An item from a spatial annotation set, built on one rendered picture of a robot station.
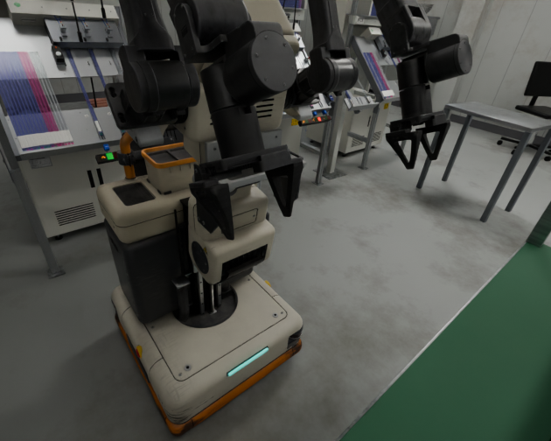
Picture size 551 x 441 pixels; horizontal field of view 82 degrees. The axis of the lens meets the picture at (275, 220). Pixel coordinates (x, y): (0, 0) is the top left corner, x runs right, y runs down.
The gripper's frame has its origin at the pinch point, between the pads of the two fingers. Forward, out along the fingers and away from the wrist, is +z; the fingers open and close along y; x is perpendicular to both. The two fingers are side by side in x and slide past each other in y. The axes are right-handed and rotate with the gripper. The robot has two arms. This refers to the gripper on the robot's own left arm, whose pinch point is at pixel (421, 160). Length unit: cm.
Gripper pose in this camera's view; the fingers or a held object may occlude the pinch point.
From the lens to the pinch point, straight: 74.8
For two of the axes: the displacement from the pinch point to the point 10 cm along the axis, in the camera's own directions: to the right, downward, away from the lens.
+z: 2.1, 9.5, 2.2
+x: -6.1, -0.5, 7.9
